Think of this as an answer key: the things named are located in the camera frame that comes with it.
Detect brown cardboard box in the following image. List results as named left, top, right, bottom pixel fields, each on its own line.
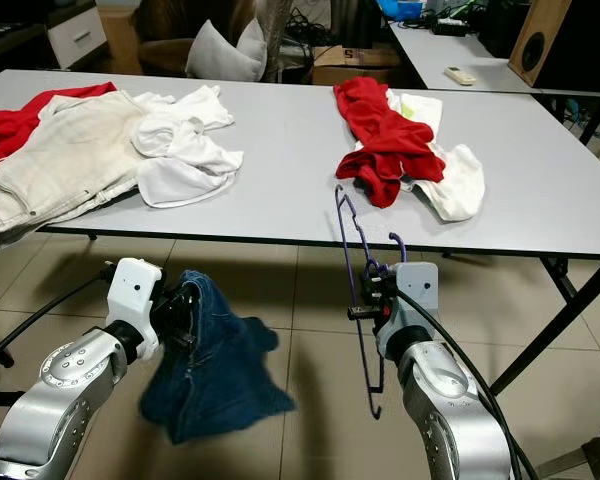
left=310, top=45, right=403, bottom=87

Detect black low cabinet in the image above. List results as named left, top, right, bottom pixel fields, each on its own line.
left=0, top=0, right=101, bottom=73

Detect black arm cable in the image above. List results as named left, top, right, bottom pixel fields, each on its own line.
left=0, top=265, right=116, bottom=369
left=395, top=288, right=541, bottom=480

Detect grey patterned curtain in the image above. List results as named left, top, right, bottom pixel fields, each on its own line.
left=255, top=0, right=291, bottom=81

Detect beige denim trousers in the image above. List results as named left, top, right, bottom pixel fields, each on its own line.
left=0, top=90, right=171, bottom=251

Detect white garment with green print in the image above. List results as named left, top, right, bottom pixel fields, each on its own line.
left=360, top=92, right=486, bottom=223

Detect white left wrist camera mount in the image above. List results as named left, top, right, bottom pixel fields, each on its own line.
left=105, top=258, right=164, bottom=361

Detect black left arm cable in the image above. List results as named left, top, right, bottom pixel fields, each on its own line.
left=0, top=265, right=116, bottom=369

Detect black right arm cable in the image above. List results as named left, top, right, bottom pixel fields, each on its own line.
left=395, top=288, right=541, bottom=480

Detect blue denim shorts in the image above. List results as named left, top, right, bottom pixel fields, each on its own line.
left=140, top=270, right=296, bottom=446

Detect wooden loudspeaker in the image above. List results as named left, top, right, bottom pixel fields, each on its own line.
left=507, top=0, right=600, bottom=93

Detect grey office table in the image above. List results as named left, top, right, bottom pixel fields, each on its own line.
left=388, top=20, right=600, bottom=98

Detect white t-shirt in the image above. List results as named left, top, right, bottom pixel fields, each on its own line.
left=137, top=105, right=244, bottom=209

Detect blue plastic box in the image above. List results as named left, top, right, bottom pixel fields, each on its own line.
left=377, top=0, right=426, bottom=21

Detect brown armchair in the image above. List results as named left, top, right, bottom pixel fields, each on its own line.
left=135, top=0, right=266, bottom=79

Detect grey pillow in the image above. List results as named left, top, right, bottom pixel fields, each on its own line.
left=185, top=18, right=268, bottom=83

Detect white remote control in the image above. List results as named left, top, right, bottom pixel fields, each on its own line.
left=445, top=66, right=479, bottom=86

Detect white drawer cabinet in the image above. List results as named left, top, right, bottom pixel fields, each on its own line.
left=46, top=5, right=109, bottom=69

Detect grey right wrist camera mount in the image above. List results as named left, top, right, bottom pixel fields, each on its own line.
left=385, top=262, right=439, bottom=346

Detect purple wire clothes hanger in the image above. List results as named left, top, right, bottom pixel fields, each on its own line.
left=333, top=184, right=409, bottom=419

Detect plain red sweatshirt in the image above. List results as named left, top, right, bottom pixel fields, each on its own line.
left=334, top=76, right=446, bottom=209

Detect black power strip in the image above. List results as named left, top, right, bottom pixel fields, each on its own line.
left=430, top=15, right=471, bottom=36

